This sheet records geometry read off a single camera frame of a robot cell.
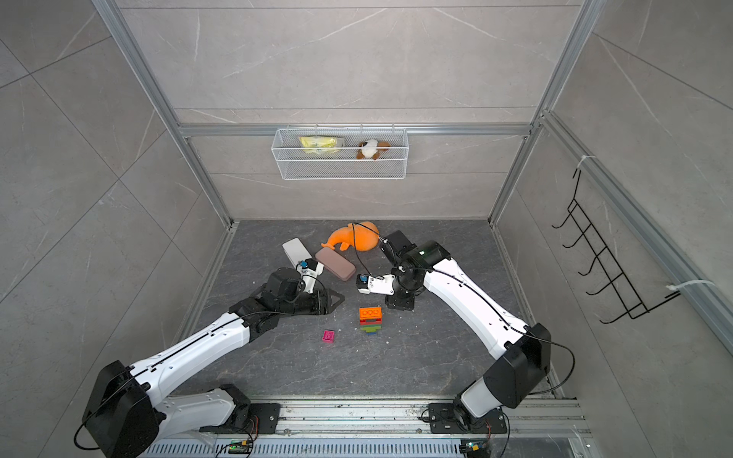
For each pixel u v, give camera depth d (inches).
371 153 33.8
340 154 34.8
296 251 41.3
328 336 34.1
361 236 41.3
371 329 34.0
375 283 26.0
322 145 32.9
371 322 32.1
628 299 24.1
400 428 28.7
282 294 24.4
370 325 34.5
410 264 20.5
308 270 28.3
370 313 31.4
